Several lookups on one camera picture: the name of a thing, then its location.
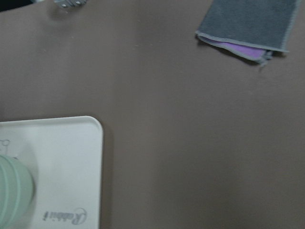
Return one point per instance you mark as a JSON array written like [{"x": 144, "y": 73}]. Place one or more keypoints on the cream rabbit tray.
[{"x": 64, "y": 156}]

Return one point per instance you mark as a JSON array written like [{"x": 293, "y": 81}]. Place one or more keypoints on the grey folded cloth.
[{"x": 251, "y": 29}]

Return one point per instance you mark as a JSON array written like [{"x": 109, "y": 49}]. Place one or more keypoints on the stacked green bowls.
[{"x": 16, "y": 190}]

